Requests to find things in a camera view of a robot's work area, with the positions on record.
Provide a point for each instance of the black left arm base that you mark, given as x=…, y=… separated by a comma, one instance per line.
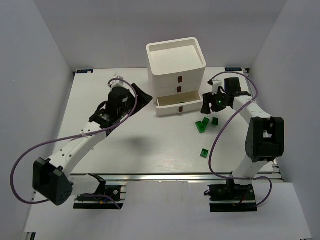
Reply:
x=105, y=197

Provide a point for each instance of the green square lego brick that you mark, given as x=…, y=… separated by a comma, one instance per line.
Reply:
x=204, y=153

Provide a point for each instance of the blue left corner label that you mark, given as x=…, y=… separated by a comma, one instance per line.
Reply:
x=84, y=71

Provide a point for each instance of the white bottom drawer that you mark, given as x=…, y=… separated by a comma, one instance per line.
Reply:
x=170, y=105

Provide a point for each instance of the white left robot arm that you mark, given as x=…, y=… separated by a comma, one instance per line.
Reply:
x=52, y=176

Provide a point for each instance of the blue right corner label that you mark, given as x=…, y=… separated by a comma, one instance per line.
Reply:
x=233, y=69

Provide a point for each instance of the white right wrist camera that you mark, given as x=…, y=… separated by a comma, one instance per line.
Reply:
x=215, y=84

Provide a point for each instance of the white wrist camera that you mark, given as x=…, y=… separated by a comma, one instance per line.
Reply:
x=117, y=81
x=215, y=84

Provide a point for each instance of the white three-drawer storage box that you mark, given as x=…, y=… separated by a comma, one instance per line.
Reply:
x=175, y=67

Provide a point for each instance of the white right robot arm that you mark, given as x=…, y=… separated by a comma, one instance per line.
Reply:
x=265, y=135

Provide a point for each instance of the blue corner label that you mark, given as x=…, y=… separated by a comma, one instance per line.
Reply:
x=233, y=69
x=84, y=71

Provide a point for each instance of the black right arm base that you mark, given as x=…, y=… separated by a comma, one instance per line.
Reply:
x=231, y=198

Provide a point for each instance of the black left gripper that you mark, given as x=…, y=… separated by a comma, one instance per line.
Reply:
x=135, y=99

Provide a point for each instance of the green long lego brick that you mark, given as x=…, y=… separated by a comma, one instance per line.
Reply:
x=205, y=122

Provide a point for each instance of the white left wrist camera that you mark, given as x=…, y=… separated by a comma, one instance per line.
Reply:
x=117, y=81

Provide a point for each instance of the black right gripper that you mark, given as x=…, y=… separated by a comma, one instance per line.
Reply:
x=210, y=102

